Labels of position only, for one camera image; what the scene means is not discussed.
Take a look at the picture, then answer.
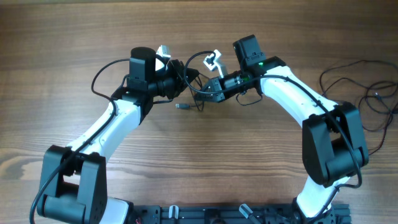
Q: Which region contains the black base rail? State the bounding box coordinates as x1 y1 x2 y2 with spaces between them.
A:
130 203 352 224

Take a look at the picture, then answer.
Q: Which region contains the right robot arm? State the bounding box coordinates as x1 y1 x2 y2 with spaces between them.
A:
195 35 369 223

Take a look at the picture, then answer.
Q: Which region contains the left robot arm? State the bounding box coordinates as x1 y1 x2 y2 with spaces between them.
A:
29 45 200 223

